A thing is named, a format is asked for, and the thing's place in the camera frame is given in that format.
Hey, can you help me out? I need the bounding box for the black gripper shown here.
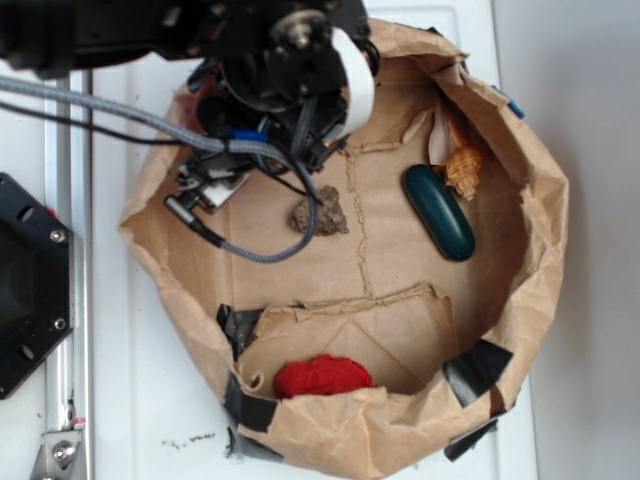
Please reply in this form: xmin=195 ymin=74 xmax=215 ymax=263
xmin=167 ymin=9 xmax=380 ymax=213

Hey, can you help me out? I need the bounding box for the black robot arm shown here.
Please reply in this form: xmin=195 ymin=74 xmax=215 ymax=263
xmin=1 ymin=1 xmax=380 ymax=219

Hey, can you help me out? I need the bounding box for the grey brown rock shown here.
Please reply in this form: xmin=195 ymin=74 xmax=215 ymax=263
xmin=290 ymin=185 xmax=349 ymax=236

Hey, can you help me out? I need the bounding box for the dark green oval case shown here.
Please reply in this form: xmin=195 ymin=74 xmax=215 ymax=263
xmin=402 ymin=165 xmax=476 ymax=262

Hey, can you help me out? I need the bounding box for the orange seashell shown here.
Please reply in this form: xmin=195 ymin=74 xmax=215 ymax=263
xmin=444 ymin=145 xmax=484 ymax=201

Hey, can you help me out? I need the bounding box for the blue tape strip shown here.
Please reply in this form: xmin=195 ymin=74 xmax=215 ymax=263
xmin=492 ymin=84 xmax=526 ymax=119

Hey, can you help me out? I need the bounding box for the brown paper bag tray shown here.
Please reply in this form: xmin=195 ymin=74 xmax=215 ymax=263
xmin=120 ymin=20 xmax=569 ymax=479

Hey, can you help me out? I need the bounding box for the red crumpled cloth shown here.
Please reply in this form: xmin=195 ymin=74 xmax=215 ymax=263
xmin=274 ymin=354 xmax=374 ymax=399

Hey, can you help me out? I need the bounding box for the grey braided cable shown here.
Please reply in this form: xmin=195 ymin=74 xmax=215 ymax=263
xmin=0 ymin=75 xmax=321 ymax=263

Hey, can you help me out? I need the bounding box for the aluminium frame rail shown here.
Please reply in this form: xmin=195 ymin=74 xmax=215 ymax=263
xmin=30 ymin=100 xmax=94 ymax=479

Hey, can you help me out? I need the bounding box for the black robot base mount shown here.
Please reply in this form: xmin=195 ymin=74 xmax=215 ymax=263
xmin=1 ymin=173 xmax=72 ymax=400

